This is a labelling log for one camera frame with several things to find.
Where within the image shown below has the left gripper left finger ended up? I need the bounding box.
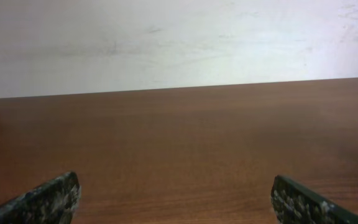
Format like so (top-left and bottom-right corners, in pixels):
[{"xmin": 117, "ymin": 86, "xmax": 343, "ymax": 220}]
[{"xmin": 0, "ymin": 171, "xmax": 81, "ymax": 224}]

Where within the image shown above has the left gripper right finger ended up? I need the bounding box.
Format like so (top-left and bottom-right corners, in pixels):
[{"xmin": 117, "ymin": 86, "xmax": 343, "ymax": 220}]
[{"xmin": 270, "ymin": 175, "xmax": 358, "ymax": 224}]

